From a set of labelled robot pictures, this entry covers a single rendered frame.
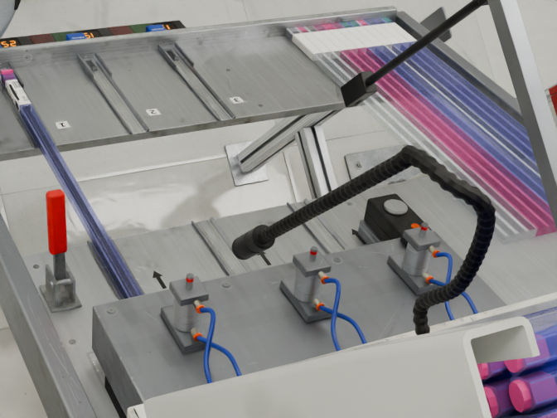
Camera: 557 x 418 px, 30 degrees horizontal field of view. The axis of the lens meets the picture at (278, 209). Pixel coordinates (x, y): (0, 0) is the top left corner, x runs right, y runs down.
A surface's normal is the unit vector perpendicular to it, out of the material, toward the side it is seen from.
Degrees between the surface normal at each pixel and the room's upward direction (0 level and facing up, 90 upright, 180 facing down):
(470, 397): 90
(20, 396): 0
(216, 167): 0
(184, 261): 43
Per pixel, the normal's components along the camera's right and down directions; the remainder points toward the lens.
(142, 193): 0.39, -0.23
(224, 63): 0.11, -0.82
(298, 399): -0.89, 0.18
